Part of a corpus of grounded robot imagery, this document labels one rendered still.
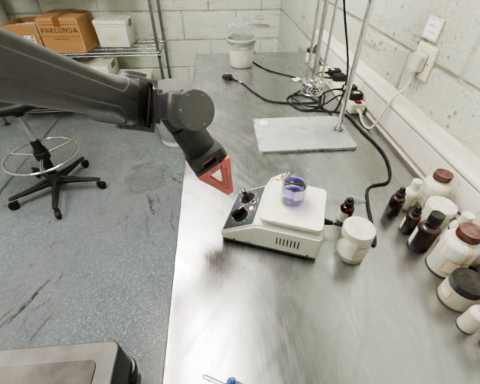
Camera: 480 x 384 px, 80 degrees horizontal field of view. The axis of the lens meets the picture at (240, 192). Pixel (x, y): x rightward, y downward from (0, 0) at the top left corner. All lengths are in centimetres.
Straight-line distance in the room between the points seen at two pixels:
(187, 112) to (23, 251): 159
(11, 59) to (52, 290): 146
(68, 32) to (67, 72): 237
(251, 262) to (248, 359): 17
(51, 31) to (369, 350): 265
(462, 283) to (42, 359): 102
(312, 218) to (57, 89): 44
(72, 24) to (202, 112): 226
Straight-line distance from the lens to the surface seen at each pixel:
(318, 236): 56
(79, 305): 156
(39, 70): 28
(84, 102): 33
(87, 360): 101
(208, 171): 50
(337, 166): 85
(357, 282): 61
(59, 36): 271
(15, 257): 190
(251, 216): 58
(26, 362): 109
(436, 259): 67
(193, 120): 42
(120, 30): 266
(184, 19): 288
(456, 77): 92
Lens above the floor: 124
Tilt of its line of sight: 42 degrees down
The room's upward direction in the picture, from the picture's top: straight up
